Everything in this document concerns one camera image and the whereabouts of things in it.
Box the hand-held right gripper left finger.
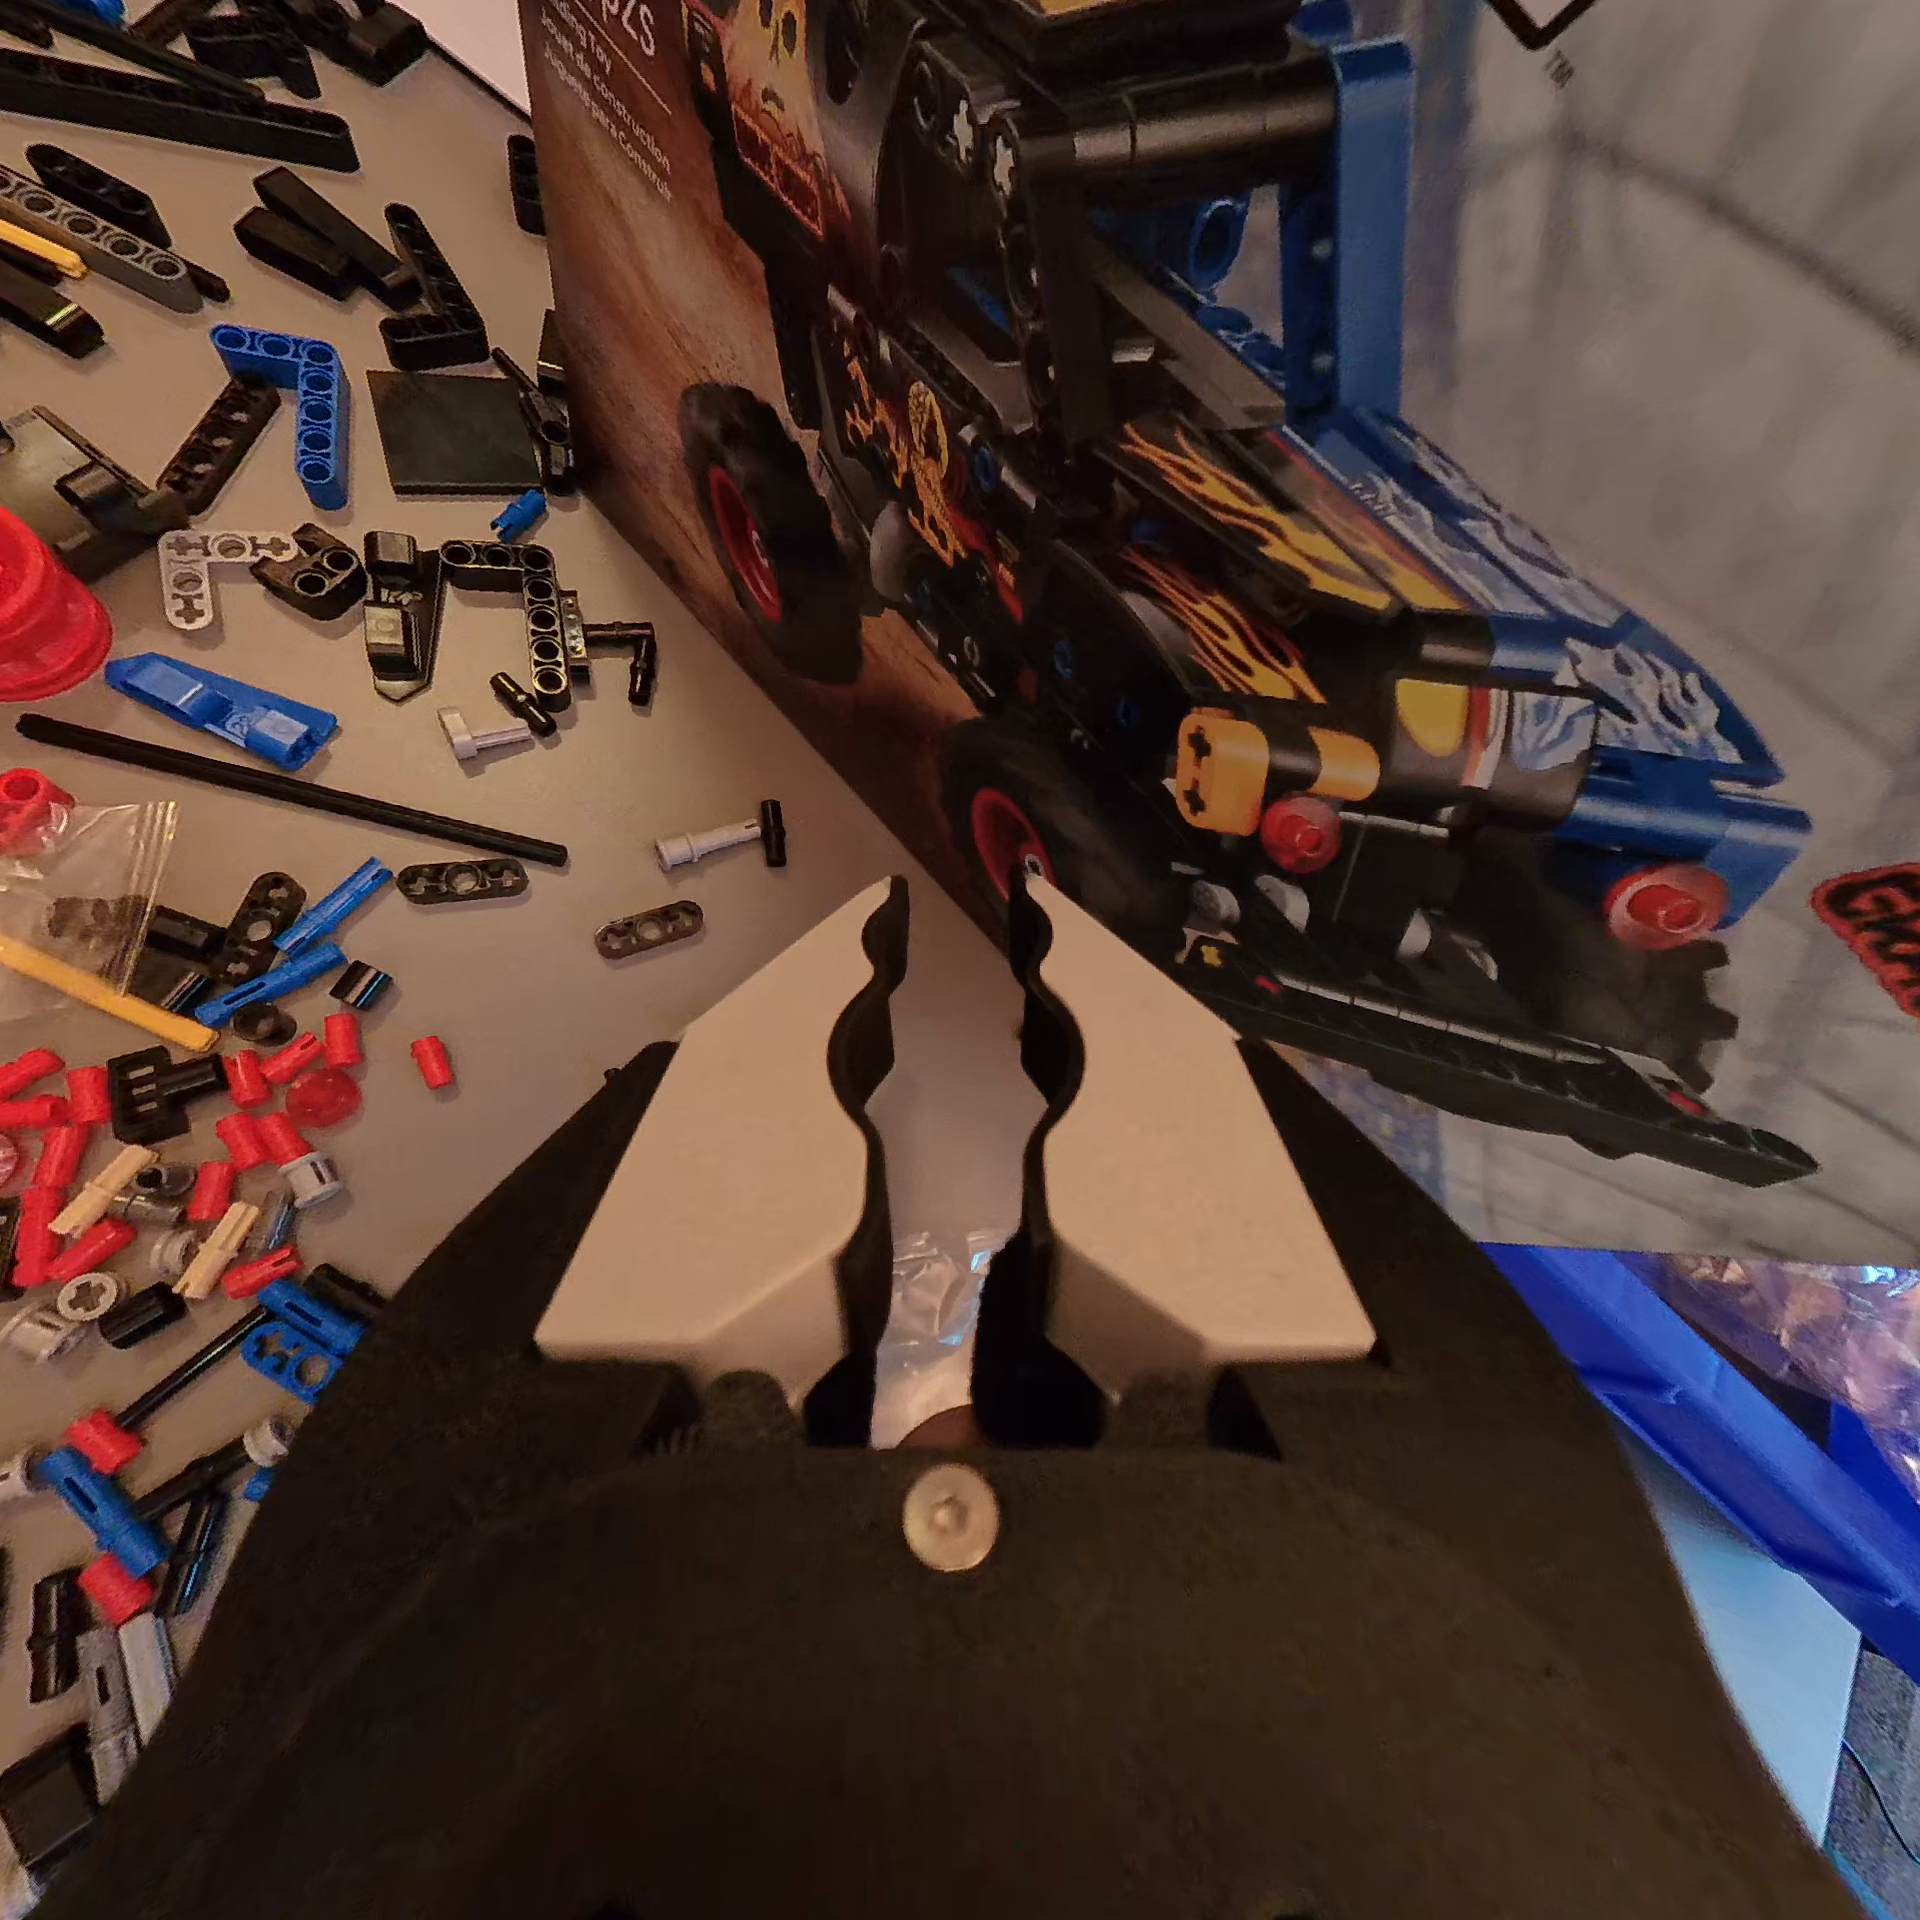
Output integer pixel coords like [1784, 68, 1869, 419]
[533, 873, 913, 1394]

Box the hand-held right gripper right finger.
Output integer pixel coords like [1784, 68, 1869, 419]
[1019, 873, 1377, 1394]

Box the light grey L beam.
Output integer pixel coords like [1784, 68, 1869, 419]
[154, 527, 299, 626]

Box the grey desk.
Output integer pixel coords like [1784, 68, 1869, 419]
[0, 30, 1051, 1878]

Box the grey axle pin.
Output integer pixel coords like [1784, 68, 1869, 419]
[654, 801, 793, 876]

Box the blue plastic bin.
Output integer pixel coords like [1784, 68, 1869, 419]
[1480, 1242, 1920, 1683]

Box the pile of small connector pins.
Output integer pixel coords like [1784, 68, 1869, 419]
[0, 768, 461, 1802]

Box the long black axle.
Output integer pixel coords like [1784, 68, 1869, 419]
[15, 714, 571, 870]

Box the long yellow axle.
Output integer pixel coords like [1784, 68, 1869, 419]
[0, 931, 223, 1055]

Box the small clear plastic bag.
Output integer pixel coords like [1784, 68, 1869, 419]
[0, 801, 182, 1038]

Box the blue narrow panel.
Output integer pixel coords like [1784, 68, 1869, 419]
[103, 651, 341, 774]

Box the black square tile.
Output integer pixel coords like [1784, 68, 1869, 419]
[365, 367, 539, 499]

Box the monster truck toy set box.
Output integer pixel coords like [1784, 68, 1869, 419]
[517, 0, 1920, 1264]

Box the blue large L beam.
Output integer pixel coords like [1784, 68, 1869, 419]
[208, 320, 351, 510]

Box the red wheel rim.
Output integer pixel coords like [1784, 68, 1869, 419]
[0, 504, 115, 703]

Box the black rectangular panel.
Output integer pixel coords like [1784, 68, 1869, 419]
[0, 408, 160, 586]

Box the medium grey beam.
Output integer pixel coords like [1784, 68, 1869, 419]
[0, 162, 230, 314]

